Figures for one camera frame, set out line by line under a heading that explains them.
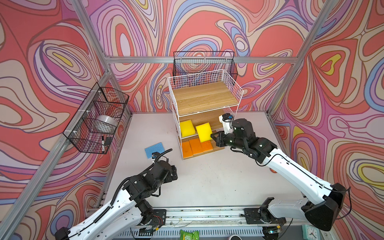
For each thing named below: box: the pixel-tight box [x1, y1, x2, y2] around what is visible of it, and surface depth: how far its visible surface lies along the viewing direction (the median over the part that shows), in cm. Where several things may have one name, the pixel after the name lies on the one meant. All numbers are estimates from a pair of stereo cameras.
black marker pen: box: [101, 136, 105, 153], surface depth 73 cm
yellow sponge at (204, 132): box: [195, 122, 213, 143], surface depth 73 cm
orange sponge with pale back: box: [182, 141, 194, 160], surface depth 97 cm
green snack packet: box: [179, 229, 200, 240], surface depth 69 cm
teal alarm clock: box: [302, 224, 321, 240], surface depth 69 cm
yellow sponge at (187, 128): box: [179, 119, 196, 138], surface depth 77 cm
